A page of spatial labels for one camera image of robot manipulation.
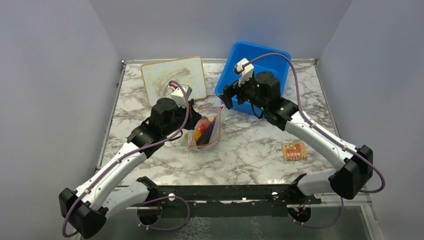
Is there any pink peach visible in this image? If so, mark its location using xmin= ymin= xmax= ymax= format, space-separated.
xmin=196 ymin=119 xmax=211 ymax=132

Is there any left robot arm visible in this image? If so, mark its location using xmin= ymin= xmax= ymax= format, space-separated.
xmin=58 ymin=97 xmax=202 ymax=239

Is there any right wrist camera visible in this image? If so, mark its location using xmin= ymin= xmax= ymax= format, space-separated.
xmin=234 ymin=58 xmax=255 ymax=87

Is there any orange snack packet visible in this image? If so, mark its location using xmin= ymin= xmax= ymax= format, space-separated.
xmin=281 ymin=141 xmax=308 ymax=161

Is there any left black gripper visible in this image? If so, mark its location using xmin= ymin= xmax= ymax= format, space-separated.
xmin=163 ymin=99 xmax=202 ymax=137

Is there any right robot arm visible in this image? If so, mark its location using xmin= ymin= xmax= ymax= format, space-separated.
xmin=218 ymin=71 xmax=373 ymax=204

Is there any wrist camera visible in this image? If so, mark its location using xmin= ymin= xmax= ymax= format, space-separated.
xmin=169 ymin=83 xmax=192 ymax=108
xmin=234 ymin=58 xmax=255 ymax=87

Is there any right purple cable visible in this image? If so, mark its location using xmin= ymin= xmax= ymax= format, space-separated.
xmin=245 ymin=52 xmax=386 ymax=194

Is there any orange food piece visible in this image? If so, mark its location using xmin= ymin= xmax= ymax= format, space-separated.
xmin=192 ymin=128 xmax=203 ymax=142

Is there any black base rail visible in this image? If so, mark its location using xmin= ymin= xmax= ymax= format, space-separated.
xmin=135 ymin=184 xmax=321 ymax=218

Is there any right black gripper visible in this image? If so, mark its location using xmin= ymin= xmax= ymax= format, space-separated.
xmin=220 ymin=73 xmax=268 ymax=111

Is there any small whiteboard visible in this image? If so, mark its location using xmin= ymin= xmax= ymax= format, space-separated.
xmin=140 ymin=56 xmax=207 ymax=106

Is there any clear zip top bag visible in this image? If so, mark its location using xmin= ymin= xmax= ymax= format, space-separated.
xmin=183 ymin=104 xmax=224 ymax=151

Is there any purple cable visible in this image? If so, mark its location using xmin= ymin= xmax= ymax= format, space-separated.
xmin=61 ymin=80 xmax=191 ymax=238
xmin=245 ymin=52 xmax=386 ymax=194

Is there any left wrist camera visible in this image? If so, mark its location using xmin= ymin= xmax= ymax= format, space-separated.
xmin=169 ymin=83 xmax=192 ymax=108

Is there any purple eggplant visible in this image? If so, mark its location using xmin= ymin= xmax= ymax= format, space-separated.
xmin=196 ymin=118 xmax=217 ymax=146

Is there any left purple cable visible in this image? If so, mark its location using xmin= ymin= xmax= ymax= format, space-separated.
xmin=61 ymin=80 xmax=191 ymax=238

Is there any blue plastic bin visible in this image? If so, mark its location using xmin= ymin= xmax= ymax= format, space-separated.
xmin=214 ymin=41 xmax=292 ymax=116

